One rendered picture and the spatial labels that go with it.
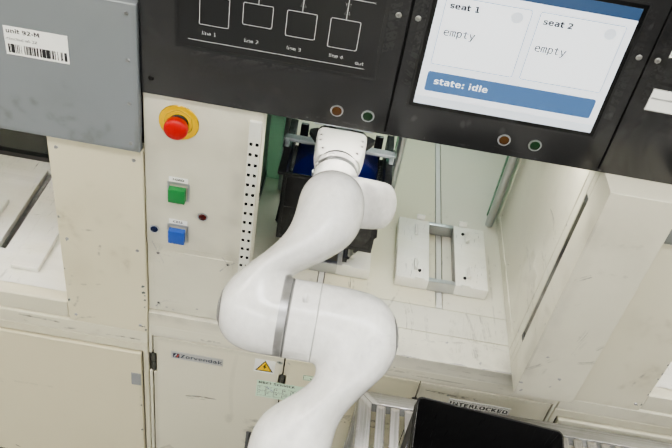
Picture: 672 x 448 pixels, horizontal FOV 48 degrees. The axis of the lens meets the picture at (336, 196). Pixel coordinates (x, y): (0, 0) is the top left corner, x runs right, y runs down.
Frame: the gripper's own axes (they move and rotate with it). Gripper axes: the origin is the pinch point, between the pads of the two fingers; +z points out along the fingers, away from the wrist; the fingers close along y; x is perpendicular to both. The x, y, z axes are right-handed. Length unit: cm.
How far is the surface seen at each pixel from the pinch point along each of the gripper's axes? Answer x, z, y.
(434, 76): 30.9, -30.0, 12.0
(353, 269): -31.5, -9.9, 7.7
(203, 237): -11.2, -29.1, -22.4
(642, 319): -12, -30, 62
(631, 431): -46, -30, 73
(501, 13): 43, -30, 19
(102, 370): -56, -30, -44
